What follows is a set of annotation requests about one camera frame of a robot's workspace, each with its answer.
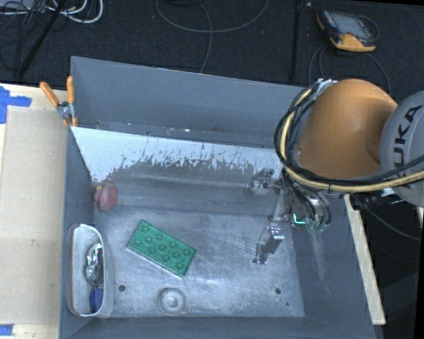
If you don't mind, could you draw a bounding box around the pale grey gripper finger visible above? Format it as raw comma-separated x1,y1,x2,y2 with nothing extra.
248,166,277,199
253,223,287,267

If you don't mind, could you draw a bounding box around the grey metal bin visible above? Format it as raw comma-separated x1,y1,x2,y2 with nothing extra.
46,55,399,339

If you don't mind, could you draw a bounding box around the dark green flat block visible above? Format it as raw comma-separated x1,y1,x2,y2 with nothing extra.
124,218,200,279

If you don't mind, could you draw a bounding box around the clear round glass lid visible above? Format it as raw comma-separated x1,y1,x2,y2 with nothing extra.
156,286,188,316

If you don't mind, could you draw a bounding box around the red toy fruit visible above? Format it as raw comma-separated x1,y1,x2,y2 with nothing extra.
91,181,119,213

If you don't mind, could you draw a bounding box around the blue round thing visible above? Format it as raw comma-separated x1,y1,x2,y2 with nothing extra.
87,287,105,314

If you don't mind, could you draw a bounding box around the pale cardboard board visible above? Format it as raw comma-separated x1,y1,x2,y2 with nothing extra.
0,105,79,330

